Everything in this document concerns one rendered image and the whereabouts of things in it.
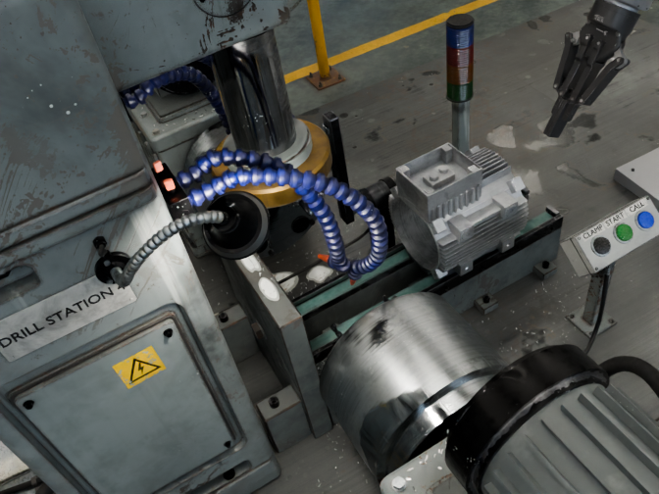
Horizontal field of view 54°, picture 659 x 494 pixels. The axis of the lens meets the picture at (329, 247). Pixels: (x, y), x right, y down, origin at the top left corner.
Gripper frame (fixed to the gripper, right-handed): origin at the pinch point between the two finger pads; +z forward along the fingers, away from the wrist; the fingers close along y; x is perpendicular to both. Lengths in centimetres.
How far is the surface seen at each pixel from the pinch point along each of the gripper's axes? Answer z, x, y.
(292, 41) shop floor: 71, 108, -277
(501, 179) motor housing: 13.9, -4.8, -1.8
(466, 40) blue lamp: -2.6, 3.6, -33.0
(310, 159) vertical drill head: 11, -50, 1
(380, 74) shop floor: 61, 127, -209
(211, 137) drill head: 28, -45, -41
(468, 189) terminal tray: 15.7, -13.6, -0.7
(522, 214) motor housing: 18.4, -0.8, 3.1
